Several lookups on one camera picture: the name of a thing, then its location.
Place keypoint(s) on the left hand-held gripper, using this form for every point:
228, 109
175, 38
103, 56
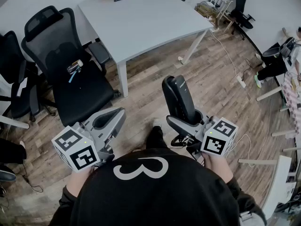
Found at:
77, 147

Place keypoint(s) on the black mesh headrest office chair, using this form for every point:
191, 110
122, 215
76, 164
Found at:
82, 98

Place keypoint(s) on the black round bin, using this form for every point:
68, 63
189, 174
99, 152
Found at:
270, 52

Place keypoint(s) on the light wooden stand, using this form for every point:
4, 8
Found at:
222, 15

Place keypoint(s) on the white table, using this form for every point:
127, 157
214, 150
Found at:
14, 122

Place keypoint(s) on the grey office table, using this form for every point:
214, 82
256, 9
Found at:
145, 25

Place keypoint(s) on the white router black antennas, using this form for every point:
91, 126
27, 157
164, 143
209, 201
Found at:
215, 3

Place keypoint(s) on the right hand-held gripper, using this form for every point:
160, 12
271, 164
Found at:
216, 138

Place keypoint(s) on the person's black printed shirt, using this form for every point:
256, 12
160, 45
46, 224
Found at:
152, 196

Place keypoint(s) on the stack of woven baskets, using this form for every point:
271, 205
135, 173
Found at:
205, 9

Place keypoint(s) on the person's left forearm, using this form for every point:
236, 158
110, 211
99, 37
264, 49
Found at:
77, 182

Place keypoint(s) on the person's black trouser leg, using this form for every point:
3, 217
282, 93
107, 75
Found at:
156, 139

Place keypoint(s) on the grey waist pouch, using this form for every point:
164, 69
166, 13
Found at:
249, 219

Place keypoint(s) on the checkered cloth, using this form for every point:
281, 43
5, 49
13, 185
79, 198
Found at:
292, 102

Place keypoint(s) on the person's right forearm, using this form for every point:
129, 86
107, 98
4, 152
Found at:
218, 168

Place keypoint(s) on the person's white shoe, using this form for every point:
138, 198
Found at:
156, 122

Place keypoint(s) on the white power strip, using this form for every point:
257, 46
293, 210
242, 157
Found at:
241, 81

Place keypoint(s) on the light wooden legged table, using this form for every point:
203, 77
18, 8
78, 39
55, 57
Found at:
268, 94

